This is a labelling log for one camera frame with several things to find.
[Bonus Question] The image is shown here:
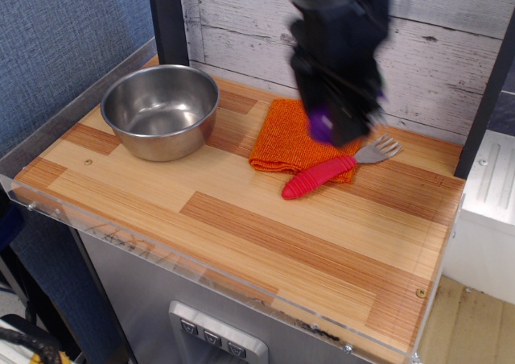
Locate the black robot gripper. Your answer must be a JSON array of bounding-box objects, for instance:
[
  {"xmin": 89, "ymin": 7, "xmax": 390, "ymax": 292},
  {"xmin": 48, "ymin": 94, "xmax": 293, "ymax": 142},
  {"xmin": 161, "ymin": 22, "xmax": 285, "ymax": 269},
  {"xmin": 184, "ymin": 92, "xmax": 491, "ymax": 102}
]
[{"xmin": 290, "ymin": 0, "xmax": 389, "ymax": 147}]

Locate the purple toy eggplant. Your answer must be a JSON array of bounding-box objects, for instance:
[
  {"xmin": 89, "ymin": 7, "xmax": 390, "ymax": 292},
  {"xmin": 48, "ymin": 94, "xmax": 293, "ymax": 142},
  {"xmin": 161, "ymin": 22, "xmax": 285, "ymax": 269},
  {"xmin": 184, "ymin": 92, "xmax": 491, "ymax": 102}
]
[{"xmin": 307, "ymin": 92, "xmax": 385, "ymax": 147}]

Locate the stainless steel bowl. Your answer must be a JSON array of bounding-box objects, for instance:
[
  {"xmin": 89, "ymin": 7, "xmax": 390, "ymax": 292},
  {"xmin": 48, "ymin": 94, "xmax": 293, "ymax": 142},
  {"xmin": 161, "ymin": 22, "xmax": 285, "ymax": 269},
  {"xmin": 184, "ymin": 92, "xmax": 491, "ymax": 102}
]
[{"xmin": 101, "ymin": 64, "xmax": 220, "ymax": 162}]

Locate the orange folded cloth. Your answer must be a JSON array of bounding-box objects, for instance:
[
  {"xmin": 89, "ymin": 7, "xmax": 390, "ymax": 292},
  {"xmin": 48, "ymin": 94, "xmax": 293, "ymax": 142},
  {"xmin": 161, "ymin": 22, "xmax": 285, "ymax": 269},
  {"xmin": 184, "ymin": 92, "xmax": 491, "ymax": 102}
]
[{"xmin": 249, "ymin": 98, "xmax": 362, "ymax": 175}]

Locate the clear acrylic table guard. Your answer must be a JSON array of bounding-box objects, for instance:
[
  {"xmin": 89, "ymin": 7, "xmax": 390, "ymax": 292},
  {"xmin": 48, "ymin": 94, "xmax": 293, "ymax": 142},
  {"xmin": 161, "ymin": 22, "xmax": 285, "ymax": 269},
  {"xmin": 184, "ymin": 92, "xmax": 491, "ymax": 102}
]
[{"xmin": 4, "ymin": 170, "xmax": 461, "ymax": 363}]

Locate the white ribbed plastic box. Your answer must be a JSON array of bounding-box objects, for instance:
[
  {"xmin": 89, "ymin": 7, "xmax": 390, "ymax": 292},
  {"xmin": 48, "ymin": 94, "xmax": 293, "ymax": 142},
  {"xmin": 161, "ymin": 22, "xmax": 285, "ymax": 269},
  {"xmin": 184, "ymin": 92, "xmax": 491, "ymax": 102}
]
[{"xmin": 443, "ymin": 130, "xmax": 514, "ymax": 304}]

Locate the stainless steel cabinet front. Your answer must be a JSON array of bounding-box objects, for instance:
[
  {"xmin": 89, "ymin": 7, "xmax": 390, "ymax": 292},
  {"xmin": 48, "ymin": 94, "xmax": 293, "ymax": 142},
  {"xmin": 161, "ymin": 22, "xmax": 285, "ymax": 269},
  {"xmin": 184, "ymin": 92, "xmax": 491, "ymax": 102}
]
[{"xmin": 80, "ymin": 233, "xmax": 361, "ymax": 363}]

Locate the silver control panel with buttons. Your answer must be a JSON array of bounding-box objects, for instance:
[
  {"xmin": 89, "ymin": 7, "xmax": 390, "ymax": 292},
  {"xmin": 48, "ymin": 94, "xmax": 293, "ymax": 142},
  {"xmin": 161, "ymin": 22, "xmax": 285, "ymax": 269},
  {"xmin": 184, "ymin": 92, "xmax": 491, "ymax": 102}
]
[{"xmin": 168, "ymin": 300, "xmax": 269, "ymax": 363}]

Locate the yellow object bottom left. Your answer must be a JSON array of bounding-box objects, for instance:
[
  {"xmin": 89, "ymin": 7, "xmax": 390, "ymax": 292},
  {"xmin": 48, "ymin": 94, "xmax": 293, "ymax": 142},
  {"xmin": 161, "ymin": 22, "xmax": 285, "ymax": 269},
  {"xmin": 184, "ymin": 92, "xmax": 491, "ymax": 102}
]
[{"xmin": 29, "ymin": 351, "xmax": 73, "ymax": 364}]

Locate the fork with red handle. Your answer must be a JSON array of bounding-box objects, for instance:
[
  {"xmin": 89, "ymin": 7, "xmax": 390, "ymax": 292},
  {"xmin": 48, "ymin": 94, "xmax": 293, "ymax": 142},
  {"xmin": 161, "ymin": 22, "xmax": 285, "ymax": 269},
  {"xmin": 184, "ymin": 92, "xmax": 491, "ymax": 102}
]
[{"xmin": 282, "ymin": 134, "xmax": 402, "ymax": 200}]

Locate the black vertical post right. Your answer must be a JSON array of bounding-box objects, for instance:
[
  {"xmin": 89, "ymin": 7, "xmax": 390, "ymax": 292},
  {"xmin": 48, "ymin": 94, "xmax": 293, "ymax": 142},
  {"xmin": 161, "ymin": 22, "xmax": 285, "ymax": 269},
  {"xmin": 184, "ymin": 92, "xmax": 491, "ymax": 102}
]
[{"xmin": 454, "ymin": 13, "xmax": 515, "ymax": 179}]

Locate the black vertical post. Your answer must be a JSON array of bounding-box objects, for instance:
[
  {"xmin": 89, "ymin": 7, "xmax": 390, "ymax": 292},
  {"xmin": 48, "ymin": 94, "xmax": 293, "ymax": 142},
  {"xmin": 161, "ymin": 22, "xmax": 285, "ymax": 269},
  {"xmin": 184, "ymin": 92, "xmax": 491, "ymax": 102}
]
[
  {"xmin": 454, "ymin": 13, "xmax": 515, "ymax": 179},
  {"xmin": 149, "ymin": 0, "xmax": 189, "ymax": 66}
]

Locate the black vertical post left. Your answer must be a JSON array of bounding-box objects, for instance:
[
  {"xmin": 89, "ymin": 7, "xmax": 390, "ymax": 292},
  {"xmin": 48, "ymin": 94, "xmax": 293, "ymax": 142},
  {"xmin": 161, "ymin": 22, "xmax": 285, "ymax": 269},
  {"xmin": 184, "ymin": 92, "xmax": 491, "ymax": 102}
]
[{"xmin": 149, "ymin": 0, "xmax": 189, "ymax": 66}]

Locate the black braided cable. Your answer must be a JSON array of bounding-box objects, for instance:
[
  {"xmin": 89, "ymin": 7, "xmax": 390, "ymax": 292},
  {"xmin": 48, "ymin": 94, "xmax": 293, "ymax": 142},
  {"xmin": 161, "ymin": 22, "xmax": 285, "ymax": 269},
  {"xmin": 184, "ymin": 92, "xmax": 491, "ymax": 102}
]
[{"xmin": 0, "ymin": 326, "xmax": 61, "ymax": 364}]

